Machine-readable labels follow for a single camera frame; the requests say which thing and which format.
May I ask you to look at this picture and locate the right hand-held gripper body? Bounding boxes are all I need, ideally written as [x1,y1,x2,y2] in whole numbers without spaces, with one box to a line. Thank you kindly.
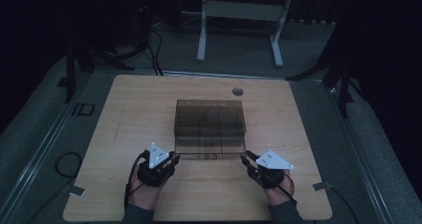
[253,148,295,189]

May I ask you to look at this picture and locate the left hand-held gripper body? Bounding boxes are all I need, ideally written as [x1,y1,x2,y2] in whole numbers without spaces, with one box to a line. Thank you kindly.
[137,141,173,188]

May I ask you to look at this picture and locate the smoky transparent drawer box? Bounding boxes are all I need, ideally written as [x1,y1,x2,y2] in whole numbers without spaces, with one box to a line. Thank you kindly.
[173,99,247,155]

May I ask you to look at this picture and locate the person's right hand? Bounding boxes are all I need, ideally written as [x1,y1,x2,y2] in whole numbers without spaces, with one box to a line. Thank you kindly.
[263,168,295,207]

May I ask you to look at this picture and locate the person's left hand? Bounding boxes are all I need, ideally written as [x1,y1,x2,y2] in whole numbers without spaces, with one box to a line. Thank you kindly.
[127,165,167,212]

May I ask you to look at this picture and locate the grey tape piece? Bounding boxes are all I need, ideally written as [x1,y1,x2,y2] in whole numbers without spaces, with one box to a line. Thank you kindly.
[312,181,332,192]
[69,185,87,197]

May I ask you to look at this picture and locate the black metal stand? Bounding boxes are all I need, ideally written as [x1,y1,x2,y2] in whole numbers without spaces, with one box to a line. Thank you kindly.
[56,41,135,105]
[287,48,356,118]

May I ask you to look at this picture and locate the dark equipment tower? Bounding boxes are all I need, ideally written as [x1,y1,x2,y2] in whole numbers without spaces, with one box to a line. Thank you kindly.
[132,0,154,49]

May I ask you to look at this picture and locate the metal floor rail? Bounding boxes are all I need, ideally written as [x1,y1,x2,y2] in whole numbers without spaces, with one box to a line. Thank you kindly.
[319,80,397,224]
[96,69,290,81]
[0,74,94,220]

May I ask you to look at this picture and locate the black looped floor cable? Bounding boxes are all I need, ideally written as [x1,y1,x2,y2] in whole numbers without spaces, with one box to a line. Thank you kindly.
[29,151,84,224]

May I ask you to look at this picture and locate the black cables behind table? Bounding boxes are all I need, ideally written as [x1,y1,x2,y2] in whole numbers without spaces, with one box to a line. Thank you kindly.
[144,28,164,77]

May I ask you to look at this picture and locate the white desk frame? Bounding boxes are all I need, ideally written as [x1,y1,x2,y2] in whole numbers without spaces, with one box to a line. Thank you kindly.
[196,0,295,69]

